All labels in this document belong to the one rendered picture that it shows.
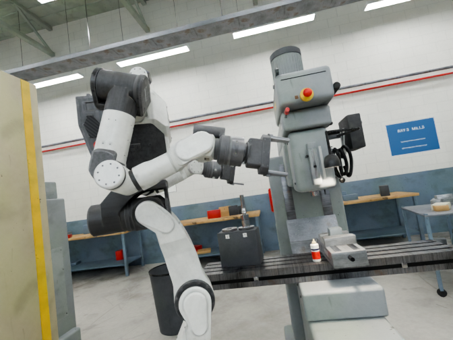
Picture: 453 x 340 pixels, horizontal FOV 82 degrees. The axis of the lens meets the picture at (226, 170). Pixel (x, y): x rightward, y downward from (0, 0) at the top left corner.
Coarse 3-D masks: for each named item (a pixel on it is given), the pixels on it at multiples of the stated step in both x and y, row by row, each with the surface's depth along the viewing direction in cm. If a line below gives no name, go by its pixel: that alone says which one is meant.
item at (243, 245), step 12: (228, 228) 151; (240, 228) 144; (252, 228) 144; (228, 240) 144; (240, 240) 142; (252, 240) 140; (228, 252) 143; (240, 252) 141; (252, 252) 140; (228, 264) 143; (240, 264) 141; (252, 264) 139
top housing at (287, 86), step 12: (300, 72) 122; (312, 72) 121; (324, 72) 121; (276, 84) 125; (288, 84) 123; (300, 84) 122; (312, 84) 121; (324, 84) 120; (276, 96) 129; (288, 96) 123; (324, 96) 120; (276, 108) 141; (300, 108) 130; (276, 120) 157
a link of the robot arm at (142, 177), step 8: (152, 160) 73; (160, 160) 73; (168, 160) 72; (136, 168) 72; (144, 168) 71; (152, 168) 72; (160, 168) 72; (168, 168) 73; (128, 176) 70; (136, 176) 71; (144, 176) 71; (152, 176) 72; (160, 176) 73; (168, 176) 75; (128, 184) 70; (136, 184) 71; (144, 184) 72; (152, 184) 73; (120, 192) 70; (128, 192) 71
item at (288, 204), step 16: (272, 160) 180; (272, 176) 180; (336, 176) 173; (272, 192) 179; (288, 192) 177; (304, 192) 176; (320, 192) 174; (336, 192) 172; (288, 208) 177; (304, 208) 175; (320, 208) 174; (336, 208) 172; (288, 240) 176; (288, 288) 174; (304, 336) 171
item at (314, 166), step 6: (306, 144) 131; (312, 144) 128; (312, 150) 128; (312, 156) 128; (312, 162) 128; (312, 168) 128; (318, 168) 128; (312, 174) 128; (318, 174) 127; (312, 180) 130; (318, 180) 127
